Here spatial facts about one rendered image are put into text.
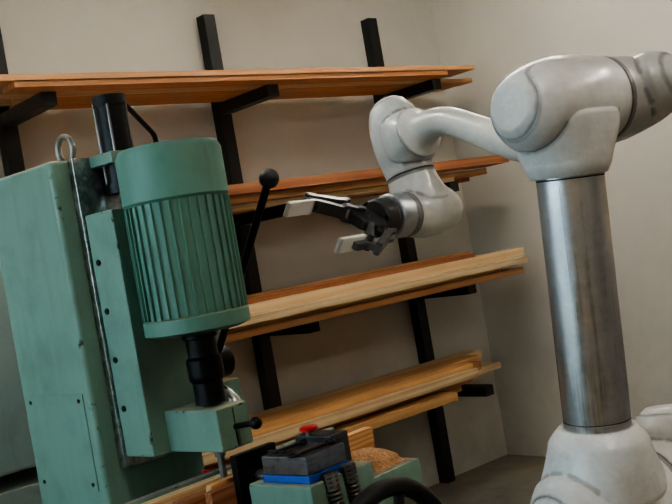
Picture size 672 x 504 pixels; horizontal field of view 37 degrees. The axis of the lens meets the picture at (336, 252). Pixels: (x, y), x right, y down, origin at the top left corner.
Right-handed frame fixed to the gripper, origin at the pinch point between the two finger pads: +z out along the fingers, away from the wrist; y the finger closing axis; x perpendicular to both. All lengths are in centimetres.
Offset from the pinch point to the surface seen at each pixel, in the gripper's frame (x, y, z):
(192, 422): -28.5, -9.6, 27.2
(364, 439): -37.2, -19.0, -10.8
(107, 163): 1.8, 25.2, 27.9
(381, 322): -155, 137, -252
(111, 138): 5.2, 27.7, 26.2
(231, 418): -24.8, -14.8, 24.3
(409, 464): -30.3, -33.1, -4.3
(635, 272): -87, 53, -314
